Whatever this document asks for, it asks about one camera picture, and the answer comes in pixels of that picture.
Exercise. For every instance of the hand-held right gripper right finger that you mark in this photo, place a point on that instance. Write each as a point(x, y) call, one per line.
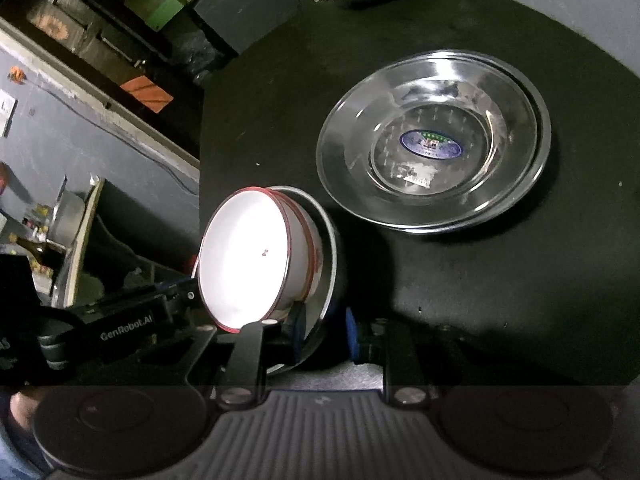
point(352, 335)

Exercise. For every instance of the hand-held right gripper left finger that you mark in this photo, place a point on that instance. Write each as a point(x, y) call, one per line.
point(298, 324)

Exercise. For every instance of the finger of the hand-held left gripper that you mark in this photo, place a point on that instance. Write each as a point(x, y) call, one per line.
point(182, 297)

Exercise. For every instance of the steel bowl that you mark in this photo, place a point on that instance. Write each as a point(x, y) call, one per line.
point(327, 260)

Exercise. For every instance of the steel plate with oval sticker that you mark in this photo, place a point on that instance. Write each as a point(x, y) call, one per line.
point(430, 145)

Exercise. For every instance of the plain steel plate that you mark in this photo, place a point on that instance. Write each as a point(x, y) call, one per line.
point(542, 135)

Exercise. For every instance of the wooden board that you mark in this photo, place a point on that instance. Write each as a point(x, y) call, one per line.
point(82, 240)

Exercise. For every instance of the orange cloth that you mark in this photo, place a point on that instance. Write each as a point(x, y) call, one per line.
point(147, 94)

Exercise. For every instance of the green box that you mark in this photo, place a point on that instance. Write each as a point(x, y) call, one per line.
point(157, 5)

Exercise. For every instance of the grey metal cabinet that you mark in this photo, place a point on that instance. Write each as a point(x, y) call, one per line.
point(245, 10)

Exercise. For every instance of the white wall switch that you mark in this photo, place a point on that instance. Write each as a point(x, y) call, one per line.
point(7, 112)

